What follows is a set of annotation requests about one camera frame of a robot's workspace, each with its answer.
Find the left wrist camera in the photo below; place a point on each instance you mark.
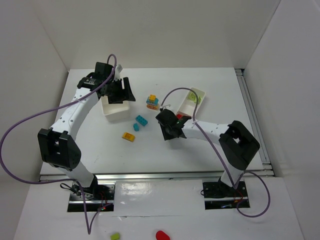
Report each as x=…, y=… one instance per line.
x=118, y=68

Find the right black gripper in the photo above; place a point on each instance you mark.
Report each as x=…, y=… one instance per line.
x=164, y=128

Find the aluminium rail front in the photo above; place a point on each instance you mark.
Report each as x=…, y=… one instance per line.
x=158, y=176

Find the lime green lego brick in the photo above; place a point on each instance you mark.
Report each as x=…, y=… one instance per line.
x=192, y=97

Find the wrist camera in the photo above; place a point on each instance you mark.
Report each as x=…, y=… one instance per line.
x=118, y=68
x=165, y=107

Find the red sloped lego brick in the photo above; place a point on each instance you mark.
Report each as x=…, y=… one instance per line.
x=179, y=116

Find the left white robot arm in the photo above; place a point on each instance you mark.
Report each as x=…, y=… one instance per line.
x=57, y=144

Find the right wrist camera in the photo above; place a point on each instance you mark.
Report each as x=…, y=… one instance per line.
x=165, y=107

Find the red object at edge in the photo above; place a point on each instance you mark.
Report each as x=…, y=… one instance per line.
x=161, y=235

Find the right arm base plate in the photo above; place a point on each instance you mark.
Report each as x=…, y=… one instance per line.
x=218, y=196

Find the stacked multicolour lego tower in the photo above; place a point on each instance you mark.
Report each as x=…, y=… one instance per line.
x=152, y=102

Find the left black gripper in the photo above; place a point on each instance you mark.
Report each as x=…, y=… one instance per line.
x=120, y=91

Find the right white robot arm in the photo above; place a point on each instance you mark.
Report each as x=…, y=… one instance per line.
x=233, y=143

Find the small teal lego brick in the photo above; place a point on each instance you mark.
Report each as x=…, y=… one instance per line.
x=136, y=127

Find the long teal lego brick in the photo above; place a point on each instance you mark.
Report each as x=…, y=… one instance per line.
x=141, y=120

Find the orange lego brick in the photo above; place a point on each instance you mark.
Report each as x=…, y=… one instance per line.
x=128, y=136

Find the aluminium rail right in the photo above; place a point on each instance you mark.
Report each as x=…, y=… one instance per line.
x=263, y=153

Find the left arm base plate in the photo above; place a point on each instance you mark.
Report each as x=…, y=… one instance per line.
x=104, y=199

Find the aluminium rail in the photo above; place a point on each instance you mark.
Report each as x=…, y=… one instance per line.
x=263, y=153
x=158, y=176

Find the green lego outside workspace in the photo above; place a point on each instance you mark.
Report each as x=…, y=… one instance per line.
x=115, y=236

